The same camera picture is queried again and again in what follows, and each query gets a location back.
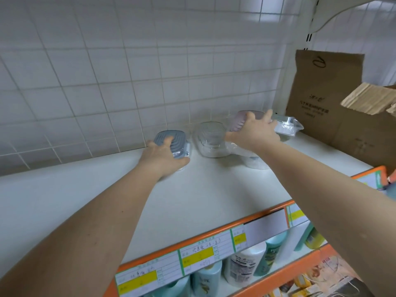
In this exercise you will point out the white cap bottle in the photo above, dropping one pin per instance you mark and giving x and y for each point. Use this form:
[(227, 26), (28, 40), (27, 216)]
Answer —
[(244, 264)]

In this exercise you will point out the person's left forearm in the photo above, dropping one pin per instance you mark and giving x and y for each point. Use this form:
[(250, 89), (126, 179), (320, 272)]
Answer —
[(74, 238)]

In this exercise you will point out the brown cardboard box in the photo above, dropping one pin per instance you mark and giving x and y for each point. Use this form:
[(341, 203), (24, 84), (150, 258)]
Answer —
[(328, 95)]

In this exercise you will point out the soap dish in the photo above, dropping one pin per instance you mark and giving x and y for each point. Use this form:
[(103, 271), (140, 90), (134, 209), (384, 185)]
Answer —
[(288, 125), (176, 138)]

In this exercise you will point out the yellow shelf price label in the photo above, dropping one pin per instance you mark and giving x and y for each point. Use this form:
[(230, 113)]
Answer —
[(148, 276), (205, 251), (258, 230), (297, 215)]

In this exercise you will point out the orange metal store shelving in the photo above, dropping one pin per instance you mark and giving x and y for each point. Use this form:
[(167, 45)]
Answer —
[(204, 194)]

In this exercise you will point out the person's right hand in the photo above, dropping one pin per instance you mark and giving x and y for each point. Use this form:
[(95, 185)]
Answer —
[(260, 136)]

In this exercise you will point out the person's right forearm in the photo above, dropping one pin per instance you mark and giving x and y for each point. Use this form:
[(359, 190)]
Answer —
[(334, 207)]

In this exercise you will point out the person's left hand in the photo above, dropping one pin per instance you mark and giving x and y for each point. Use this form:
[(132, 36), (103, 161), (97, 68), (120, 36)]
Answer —
[(162, 160)]

